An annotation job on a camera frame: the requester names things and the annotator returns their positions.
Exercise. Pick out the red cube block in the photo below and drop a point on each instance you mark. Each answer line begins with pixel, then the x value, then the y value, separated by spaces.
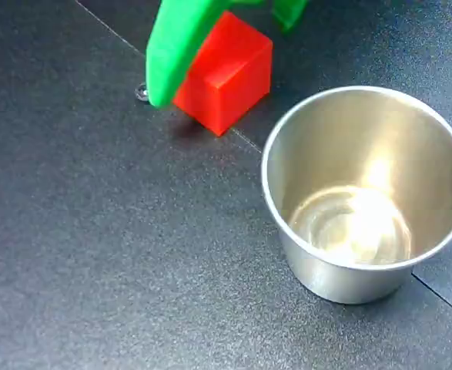
pixel 241 77

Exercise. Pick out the black textured work board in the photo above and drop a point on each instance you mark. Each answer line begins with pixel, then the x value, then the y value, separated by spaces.
pixel 94 231

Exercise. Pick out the stainless steel cup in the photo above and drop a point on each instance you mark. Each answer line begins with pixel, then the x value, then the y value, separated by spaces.
pixel 325 277

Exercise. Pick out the black joining bracket with screws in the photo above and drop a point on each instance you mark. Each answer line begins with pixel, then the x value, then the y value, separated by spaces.
pixel 141 92

